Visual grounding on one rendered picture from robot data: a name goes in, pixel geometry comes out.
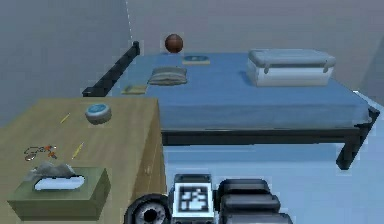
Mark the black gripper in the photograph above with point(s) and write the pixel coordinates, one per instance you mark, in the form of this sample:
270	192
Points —
150	211

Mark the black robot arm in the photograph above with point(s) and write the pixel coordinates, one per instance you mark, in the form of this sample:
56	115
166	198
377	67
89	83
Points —
233	200

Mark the light wood chest of drawers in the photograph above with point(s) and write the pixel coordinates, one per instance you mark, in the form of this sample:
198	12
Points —
110	150

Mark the green tissue box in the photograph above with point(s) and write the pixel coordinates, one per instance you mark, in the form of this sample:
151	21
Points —
60	198

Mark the yellow pencil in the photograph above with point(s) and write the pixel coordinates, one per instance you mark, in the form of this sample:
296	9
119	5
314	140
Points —
77	150
65	118

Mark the tan flat book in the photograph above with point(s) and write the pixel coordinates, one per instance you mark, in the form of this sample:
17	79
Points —
134	89

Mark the grey folded pillow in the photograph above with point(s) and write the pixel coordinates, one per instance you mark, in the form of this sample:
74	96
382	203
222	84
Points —
167	75

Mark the brown basketball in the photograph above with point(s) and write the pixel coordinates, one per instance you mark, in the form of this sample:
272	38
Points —
174	43

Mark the pale grey storage box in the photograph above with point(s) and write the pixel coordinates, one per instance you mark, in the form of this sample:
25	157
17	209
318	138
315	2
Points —
290	68

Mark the blue bed with black frame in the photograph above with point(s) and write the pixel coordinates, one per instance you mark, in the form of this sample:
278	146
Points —
253	96

